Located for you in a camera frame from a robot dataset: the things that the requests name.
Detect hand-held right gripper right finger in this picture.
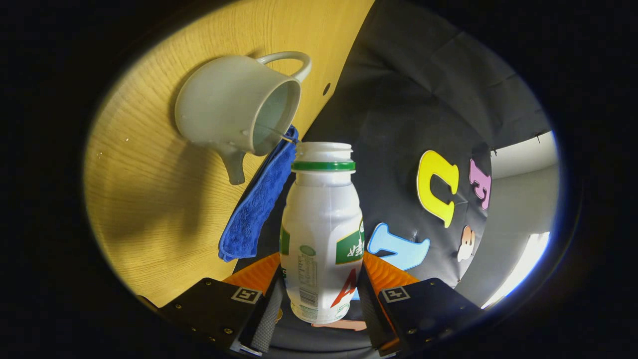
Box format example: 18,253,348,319
356,252,469,357

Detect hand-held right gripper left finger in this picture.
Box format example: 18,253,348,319
159,252,285,356

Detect white water bottle green label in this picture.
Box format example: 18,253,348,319
279,142,366,325

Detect white teacup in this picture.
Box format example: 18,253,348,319
174,51,312,186

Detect blue towel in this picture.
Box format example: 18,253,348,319
218,125,300,263

